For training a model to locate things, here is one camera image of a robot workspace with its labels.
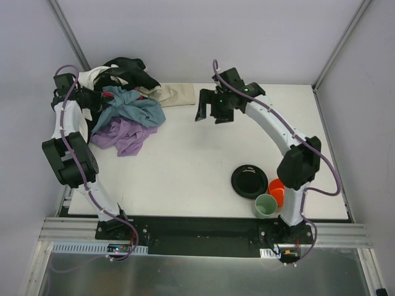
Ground left aluminium frame post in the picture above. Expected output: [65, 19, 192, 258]
[46, 0, 91, 72]

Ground aluminium front rail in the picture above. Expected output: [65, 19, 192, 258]
[39, 217, 373, 249]

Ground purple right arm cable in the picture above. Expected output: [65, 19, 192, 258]
[212, 59, 342, 247]

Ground magenta cloth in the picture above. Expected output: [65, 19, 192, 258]
[102, 91, 146, 100]

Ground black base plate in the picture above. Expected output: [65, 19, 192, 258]
[95, 216, 313, 258]

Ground right aluminium frame post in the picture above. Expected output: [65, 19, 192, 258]
[312, 0, 374, 93]

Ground blue-grey cloth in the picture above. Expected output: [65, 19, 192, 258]
[91, 86, 166, 134]

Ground aluminium frame post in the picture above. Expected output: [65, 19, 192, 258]
[312, 0, 374, 93]
[46, 0, 91, 72]

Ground cream black tote bag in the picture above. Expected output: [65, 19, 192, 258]
[78, 64, 128, 90]

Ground lilac cloth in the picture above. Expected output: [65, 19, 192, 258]
[91, 117, 157, 157]

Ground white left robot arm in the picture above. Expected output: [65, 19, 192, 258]
[42, 73, 127, 223]

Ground black mesh cloth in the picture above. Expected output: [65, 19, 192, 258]
[93, 57, 161, 91]

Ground orange bowl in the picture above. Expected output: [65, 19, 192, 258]
[268, 178, 285, 207]

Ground beige folded cloth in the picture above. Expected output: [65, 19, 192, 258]
[135, 83, 197, 109]

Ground pale green cup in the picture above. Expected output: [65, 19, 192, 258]
[252, 194, 278, 219]

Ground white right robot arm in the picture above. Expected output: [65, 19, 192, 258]
[195, 68, 322, 227]

